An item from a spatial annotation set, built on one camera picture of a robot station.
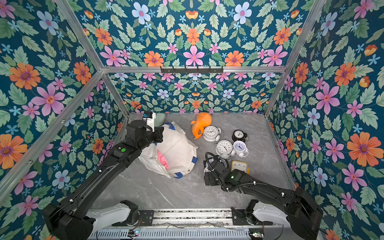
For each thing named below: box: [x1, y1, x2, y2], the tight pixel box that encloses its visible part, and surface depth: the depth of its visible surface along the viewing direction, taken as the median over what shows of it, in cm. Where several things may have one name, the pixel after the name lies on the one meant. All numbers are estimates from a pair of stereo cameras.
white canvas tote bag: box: [138, 121, 198, 179], surface depth 91 cm
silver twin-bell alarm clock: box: [203, 125, 222, 143], surface depth 106 cm
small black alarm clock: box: [231, 129, 250, 142], surface depth 104 cm
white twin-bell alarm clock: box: [231, 140, 249, 158], surface depth 98 cm
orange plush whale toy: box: [191, 112, 213, 140], surface depth 109 cm
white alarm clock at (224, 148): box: [214, 140, 234, 159], surface depth 98 cm
